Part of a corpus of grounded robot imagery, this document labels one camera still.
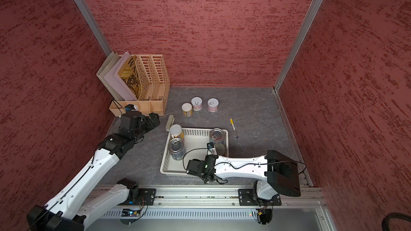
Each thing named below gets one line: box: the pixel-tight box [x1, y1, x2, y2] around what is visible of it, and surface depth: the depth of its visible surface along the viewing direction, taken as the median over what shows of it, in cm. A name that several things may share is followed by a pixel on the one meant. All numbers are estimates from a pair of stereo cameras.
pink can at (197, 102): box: [191, 96, 203, 112], surface depth 108 cm
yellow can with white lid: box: [169, 124, 185, 140], surface depth 83 cm
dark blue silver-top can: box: [169, 137, 187, 161], surface depth 83 cm
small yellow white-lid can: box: [181, 102, 194, 118], surface depth 103 cm
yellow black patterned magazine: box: [117, 55, 142, 99], surface depth 102 cm
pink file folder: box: [103, 51, 138, 102], surface depth 94 cm
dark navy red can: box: [214, 142, 227, 157], surface depth 81 cm
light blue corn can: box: [209, 127, 226, 145], surface depth 86 cm
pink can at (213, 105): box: [207, 97, 220, 113], surface depth 108 cm
